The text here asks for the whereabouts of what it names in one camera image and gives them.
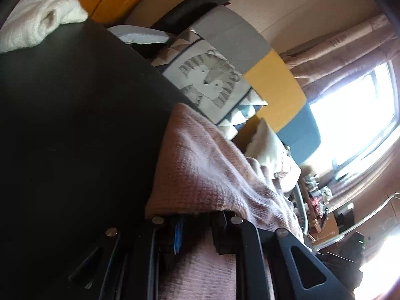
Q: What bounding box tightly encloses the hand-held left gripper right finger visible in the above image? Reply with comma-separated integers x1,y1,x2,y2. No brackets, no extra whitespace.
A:
211,211,356,300

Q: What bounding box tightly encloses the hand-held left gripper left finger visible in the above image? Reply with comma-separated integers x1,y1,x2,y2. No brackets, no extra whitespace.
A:
67,214,185,300

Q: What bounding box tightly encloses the pink knit sweater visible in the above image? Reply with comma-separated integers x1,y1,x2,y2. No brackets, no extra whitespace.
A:
144,102,313,300

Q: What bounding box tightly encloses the silver metal rack tube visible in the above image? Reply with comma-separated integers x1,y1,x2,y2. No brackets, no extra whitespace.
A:
312,193,400,252

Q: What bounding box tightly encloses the black screen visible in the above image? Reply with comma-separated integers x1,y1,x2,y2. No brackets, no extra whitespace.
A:
335,202,356,232

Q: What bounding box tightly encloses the cluttered wooden desk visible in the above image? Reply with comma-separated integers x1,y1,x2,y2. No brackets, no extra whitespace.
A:
300,169,346,252

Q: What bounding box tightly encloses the pink curtain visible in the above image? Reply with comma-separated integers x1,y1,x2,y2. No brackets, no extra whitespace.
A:
280,13,400,101
322,148,400,215

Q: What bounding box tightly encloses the grey sofa armrest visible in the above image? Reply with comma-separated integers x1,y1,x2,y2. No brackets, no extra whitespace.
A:
292,184,311,236

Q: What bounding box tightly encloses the cream embroidered cushion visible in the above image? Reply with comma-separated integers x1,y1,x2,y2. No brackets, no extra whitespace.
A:
244,118,302,192

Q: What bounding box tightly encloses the bright window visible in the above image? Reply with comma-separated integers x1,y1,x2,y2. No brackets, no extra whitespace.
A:
307,61,400,171

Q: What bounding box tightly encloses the tiger print cushion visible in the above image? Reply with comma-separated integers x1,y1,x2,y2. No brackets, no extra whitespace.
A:
151,27,269,140

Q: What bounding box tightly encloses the grey yellow blue sofa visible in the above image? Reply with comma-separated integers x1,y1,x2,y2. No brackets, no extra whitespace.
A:
187,6,322,167

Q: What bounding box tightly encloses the white sofa armrest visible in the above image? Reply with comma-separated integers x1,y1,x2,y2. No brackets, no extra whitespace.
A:
107,24,171,45

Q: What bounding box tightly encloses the black chair back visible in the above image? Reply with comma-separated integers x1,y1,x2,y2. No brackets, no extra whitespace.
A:
152,0,234,34

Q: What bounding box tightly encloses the white knit cloth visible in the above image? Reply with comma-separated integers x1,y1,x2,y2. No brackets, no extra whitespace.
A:
0,0,89,54

